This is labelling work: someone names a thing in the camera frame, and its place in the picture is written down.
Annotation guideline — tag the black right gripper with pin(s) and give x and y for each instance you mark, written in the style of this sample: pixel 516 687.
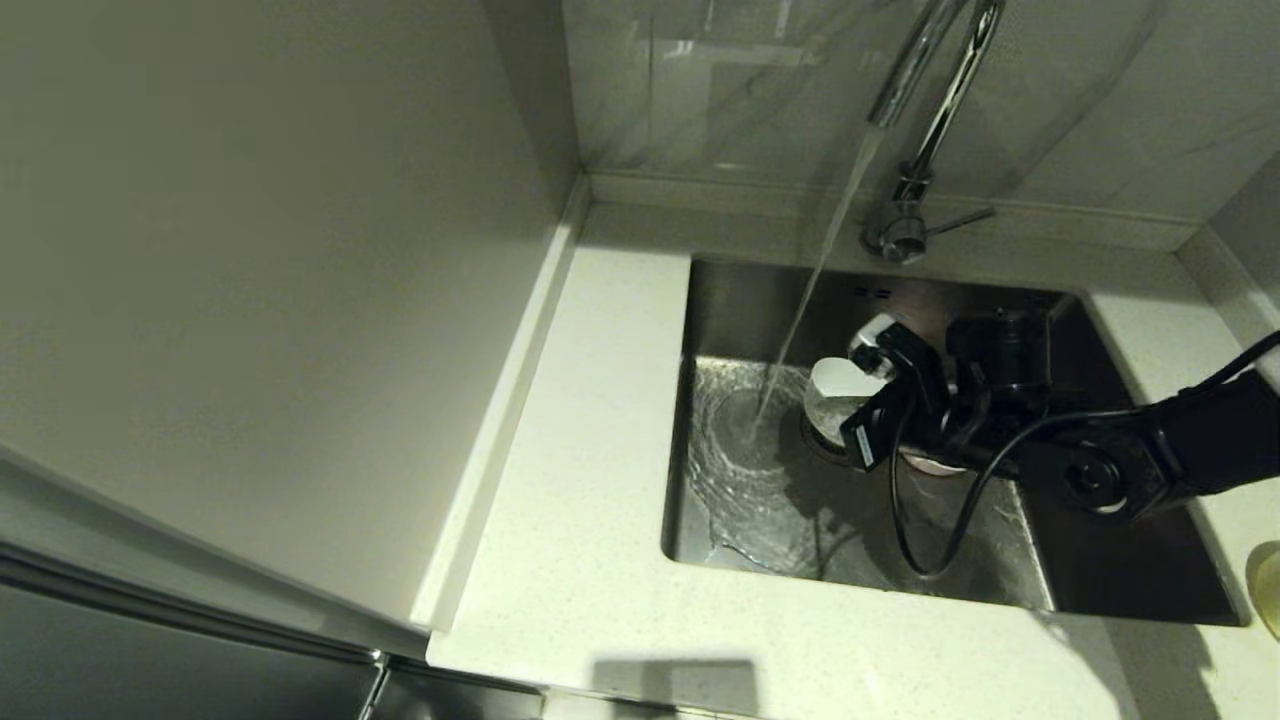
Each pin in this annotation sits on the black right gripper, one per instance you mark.
pixel 980 425

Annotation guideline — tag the yellow plastic bowl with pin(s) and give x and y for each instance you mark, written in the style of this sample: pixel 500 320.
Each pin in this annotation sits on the yellow plastic bowl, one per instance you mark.
pixel 1268 590

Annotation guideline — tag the grey tall cabinet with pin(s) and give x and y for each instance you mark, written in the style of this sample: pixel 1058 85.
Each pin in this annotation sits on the grey tall cabinet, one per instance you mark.
pixel 250 300

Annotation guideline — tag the pink plastic bowl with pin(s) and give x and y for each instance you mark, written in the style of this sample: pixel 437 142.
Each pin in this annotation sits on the pink plastic bowl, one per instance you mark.
pixel 930 466

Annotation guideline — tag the stainless steel sink basin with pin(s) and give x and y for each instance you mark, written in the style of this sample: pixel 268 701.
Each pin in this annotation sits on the stainless steel sink basin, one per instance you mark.
pixel 1100 560

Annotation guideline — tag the chrome gooseneck faucet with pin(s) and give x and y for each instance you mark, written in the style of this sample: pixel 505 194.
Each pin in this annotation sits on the chrome gooseneck faucet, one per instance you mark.
pixel 905 225

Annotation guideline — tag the round metal drain strainer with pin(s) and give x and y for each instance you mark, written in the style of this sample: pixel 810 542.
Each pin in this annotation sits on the round metal drain strainer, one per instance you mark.
pixel 822 452

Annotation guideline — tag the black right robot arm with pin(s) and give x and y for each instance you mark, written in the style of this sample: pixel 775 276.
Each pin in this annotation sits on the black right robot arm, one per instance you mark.
pixel 1200 440

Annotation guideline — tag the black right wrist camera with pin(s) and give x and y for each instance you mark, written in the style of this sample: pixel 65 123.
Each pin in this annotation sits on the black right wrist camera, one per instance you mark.
pixel 1000 350

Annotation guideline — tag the white plastic bowl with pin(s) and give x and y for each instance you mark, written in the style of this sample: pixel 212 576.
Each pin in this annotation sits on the white plastic bowl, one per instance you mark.
pixel 835 395

